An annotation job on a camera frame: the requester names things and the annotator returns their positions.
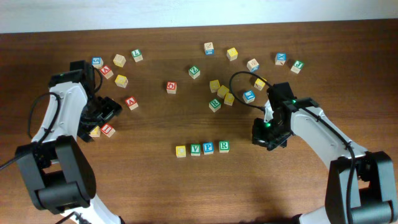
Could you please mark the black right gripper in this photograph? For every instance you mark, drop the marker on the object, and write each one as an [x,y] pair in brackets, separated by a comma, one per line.
[268,140]

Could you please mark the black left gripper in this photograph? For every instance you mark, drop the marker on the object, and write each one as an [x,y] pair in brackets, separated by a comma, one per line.
[104,109]

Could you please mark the green r block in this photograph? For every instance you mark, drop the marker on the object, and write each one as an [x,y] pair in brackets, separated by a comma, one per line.
[214,105]
[224,146]

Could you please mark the blue P letter block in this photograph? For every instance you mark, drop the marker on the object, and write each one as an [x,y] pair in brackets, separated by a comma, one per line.
[208,148]

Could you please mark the green V letter block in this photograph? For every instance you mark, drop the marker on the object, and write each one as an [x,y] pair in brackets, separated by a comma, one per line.
[195,150]

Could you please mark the yellow C letter block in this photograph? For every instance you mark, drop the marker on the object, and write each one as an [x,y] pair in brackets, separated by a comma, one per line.
[180,151]

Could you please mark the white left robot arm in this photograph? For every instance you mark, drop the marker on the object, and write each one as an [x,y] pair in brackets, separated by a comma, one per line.
[55,171]

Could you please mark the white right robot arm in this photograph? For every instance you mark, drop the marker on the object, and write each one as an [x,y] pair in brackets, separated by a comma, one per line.
[361,185]

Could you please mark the yellow Q letter block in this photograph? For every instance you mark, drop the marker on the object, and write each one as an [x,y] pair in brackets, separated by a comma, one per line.
[96,132]

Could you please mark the red I letter block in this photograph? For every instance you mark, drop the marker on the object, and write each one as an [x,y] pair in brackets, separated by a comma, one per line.
[107,130]

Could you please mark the red A letter block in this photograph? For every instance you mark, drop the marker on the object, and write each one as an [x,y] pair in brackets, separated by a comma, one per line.
[131,103]

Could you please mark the yellow block cluster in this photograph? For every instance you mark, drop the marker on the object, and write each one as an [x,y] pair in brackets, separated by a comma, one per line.
[229,99]
[121,81]
[214,86]
[222,91]

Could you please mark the red A block far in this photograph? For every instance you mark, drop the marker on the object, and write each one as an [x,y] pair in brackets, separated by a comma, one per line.
[106,72]

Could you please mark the blue E letter block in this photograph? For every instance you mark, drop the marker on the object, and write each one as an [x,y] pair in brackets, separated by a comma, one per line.
[248,96]

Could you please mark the blue 5 number block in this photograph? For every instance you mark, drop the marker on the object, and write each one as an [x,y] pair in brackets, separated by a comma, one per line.
[97,62]

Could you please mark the yellow block right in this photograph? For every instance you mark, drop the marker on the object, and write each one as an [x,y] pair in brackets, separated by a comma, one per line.
[259,84]

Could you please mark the yellow sided plain block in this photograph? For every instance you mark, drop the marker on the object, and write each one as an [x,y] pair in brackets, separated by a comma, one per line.
[119,60]

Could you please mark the yellow block cluster lower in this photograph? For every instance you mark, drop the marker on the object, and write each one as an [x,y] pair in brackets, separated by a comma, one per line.
[229,99]

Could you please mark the yellow block cluster middle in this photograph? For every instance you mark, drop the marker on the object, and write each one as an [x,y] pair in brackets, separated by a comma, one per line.
[222,91]

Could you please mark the green L letter block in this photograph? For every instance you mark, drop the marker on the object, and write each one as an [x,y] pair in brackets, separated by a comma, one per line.
[137,55]

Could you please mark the orange sided plain block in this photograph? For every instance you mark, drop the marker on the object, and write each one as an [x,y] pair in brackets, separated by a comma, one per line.
[252,65]

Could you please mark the green J letter block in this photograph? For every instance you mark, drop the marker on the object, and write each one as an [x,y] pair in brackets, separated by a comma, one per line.
[297,66]

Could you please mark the blue X letter block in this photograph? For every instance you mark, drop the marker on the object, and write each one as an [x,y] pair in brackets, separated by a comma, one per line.
[280,58]

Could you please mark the red O letter block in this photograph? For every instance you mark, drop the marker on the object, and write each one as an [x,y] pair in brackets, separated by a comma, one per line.
[171,87]

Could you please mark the yellow block far top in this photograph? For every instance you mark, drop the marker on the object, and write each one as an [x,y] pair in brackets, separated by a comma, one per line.
[232,54]

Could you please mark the green Z letter block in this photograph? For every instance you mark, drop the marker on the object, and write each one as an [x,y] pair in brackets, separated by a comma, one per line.
[194,72]

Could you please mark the blue sided top block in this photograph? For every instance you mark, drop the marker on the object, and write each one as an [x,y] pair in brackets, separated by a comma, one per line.
[209,48]

